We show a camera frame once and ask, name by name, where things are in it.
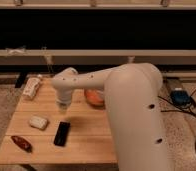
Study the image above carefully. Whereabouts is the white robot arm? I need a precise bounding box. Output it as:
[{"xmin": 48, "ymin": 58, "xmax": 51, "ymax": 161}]
[{"xmin": 52, "ymin": 63, "xmax": 174, "ymax": 171}]

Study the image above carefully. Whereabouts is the orange round object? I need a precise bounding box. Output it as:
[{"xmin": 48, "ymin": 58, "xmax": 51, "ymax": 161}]
[{"xmin": 84, "ymin": 89, "xmax": 104, "ymax": 107}]

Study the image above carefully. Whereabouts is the white plastic bottle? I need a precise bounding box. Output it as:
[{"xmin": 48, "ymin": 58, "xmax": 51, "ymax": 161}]
[{"xmin": 23, "ymin": 74, "xmax": 43, "ymax": 100}]

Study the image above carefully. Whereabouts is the white soap bar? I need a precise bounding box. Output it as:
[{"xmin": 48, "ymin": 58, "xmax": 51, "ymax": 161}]
[{"xmin": 29, "ymin": 116, "xmax": 49, "ymax": 130}]

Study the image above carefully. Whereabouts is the dark red chili pepper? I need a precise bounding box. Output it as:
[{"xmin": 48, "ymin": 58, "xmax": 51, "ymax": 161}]
[{"xmin": 11, "ymin": 136, "xmax": 32, "ymax": 153}]

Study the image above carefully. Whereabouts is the blue power adapter box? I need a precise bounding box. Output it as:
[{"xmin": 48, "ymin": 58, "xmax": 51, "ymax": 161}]
[{"xmin": 170, "ymin": 88, "xmax": 191, "ymax": 106}]

